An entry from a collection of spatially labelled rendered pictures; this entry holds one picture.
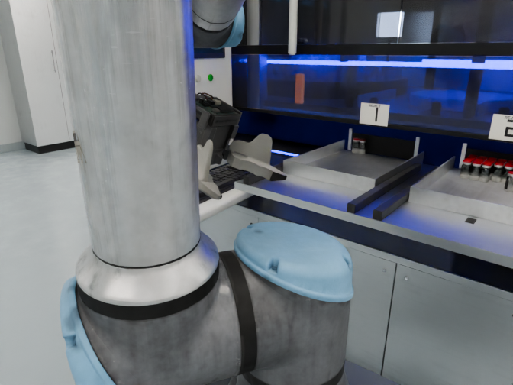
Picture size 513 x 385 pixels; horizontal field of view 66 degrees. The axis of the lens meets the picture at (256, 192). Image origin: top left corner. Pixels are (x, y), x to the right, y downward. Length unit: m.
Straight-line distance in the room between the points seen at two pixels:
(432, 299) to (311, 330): 0.96
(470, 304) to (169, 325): 1.06
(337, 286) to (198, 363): 0.13
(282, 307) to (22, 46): 5.16
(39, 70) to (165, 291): 5.19
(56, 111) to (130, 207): 5.26
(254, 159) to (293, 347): 0.29
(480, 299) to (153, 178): 1.10
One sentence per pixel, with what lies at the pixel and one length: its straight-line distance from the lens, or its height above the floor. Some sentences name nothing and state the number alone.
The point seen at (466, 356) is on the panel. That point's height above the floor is 0.36.
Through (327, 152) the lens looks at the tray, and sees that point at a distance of 1.25.
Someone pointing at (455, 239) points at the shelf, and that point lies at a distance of 0.78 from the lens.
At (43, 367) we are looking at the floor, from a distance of 1.92.
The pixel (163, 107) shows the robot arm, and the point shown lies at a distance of 0.26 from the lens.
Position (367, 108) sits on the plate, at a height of 1.04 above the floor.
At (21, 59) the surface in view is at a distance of 5.38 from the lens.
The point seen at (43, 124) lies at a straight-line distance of 5.48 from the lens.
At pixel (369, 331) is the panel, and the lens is 1.47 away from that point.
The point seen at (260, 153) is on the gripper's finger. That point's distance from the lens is 0.57.
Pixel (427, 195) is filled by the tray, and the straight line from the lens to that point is 0.91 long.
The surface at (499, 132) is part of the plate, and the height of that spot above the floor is 1.01.
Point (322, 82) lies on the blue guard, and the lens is 1.27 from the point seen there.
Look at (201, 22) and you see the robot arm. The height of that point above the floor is 1.23.
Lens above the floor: 1.19
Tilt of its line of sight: 20 degrees down
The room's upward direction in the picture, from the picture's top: straight up
